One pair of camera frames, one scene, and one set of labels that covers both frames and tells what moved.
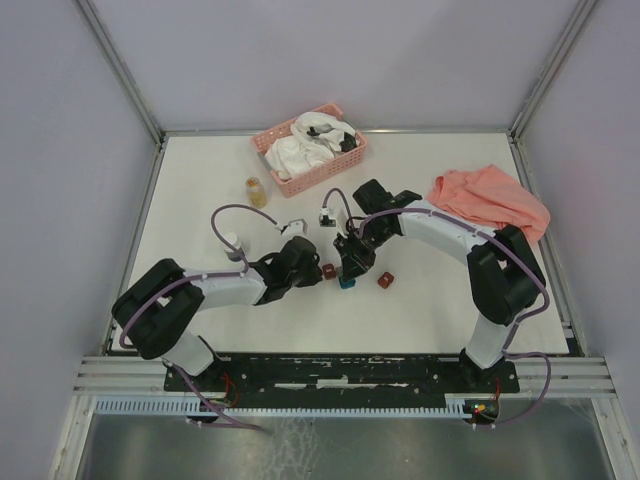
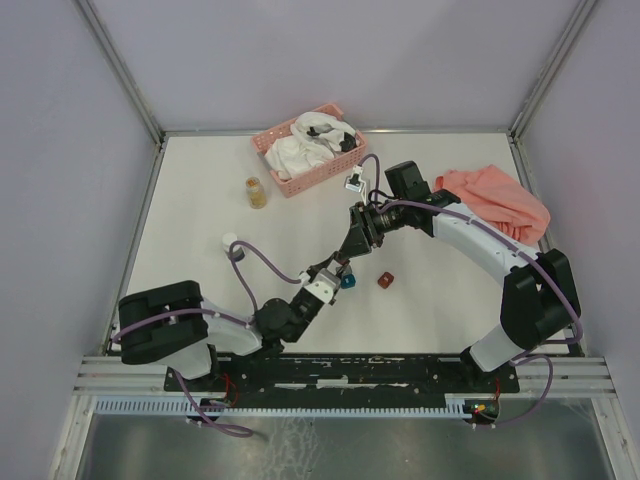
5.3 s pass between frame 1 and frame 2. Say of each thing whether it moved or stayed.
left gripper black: moved
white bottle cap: stayed
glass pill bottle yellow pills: stayed
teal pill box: stayed
